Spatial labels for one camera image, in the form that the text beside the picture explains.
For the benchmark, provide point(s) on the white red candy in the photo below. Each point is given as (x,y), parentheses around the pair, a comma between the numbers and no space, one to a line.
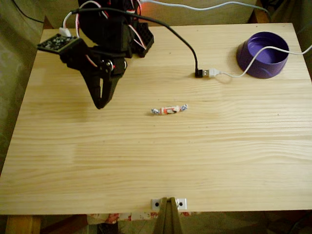
(169,110)

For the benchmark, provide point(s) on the purple plastic bowl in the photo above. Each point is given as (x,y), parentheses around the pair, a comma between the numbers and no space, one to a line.
(253,70)

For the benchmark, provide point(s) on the red floral cloth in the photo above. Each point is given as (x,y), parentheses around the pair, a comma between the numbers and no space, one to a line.
(109,217)

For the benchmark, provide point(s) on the light wooden table leg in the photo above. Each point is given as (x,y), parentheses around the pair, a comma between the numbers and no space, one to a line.
(23,225)

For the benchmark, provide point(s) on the green camera circuit board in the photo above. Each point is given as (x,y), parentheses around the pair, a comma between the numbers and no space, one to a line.
(54,42)

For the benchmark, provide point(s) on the silver metal bracket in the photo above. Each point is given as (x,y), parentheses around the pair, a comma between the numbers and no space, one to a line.
(181,203)

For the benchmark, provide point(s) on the olive camera stand pole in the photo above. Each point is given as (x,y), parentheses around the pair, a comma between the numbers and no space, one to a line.
(168,219)

